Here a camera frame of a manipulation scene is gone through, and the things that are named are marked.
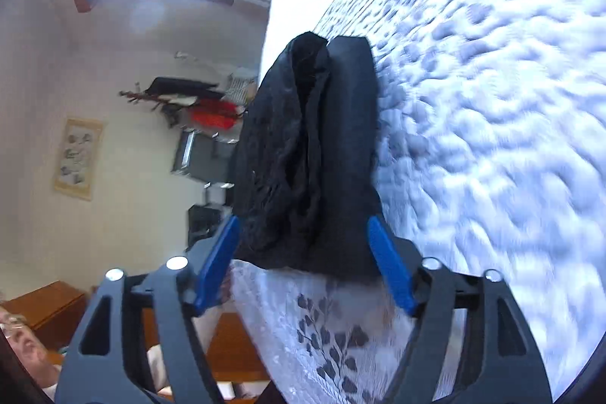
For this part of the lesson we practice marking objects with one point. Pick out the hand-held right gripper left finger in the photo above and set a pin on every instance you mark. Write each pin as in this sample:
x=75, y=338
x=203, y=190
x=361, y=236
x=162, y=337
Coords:
x=218, y=262

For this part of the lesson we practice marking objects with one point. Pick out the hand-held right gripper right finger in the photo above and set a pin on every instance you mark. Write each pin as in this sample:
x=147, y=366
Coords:
x=388, y=262

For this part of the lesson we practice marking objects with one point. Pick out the black pants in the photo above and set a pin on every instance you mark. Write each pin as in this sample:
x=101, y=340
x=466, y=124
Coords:
x=307, y=148

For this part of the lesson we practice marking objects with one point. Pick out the black mesh chrome chair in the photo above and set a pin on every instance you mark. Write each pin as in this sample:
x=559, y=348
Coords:
x=199, y=153

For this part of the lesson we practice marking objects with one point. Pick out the red garment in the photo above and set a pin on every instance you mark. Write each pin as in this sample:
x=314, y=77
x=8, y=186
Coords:
x=213, y=115

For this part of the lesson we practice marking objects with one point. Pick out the white striped bag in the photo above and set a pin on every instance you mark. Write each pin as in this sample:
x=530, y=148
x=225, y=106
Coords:
x=241, y=88

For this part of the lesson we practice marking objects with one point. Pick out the wooden dresser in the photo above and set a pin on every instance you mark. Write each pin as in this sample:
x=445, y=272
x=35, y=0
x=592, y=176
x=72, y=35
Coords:
x=47, y=309

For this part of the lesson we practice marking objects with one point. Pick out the black garment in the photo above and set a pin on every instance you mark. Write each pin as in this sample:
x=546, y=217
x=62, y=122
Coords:
x=180, y=87

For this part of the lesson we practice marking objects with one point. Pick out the white leaf print bedspread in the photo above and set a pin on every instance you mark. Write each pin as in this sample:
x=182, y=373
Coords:
x=473, y=101

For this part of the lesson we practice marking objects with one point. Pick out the wooden coat rack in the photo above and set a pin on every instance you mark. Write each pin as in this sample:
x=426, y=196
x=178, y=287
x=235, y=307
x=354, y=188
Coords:
x=137, y=95

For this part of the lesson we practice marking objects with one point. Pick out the person's head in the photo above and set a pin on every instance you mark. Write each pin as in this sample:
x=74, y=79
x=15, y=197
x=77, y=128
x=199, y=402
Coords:
x=23, y=342

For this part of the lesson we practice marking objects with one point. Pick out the wall poster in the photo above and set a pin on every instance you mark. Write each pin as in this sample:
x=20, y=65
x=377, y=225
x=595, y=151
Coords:
x=78, y=158

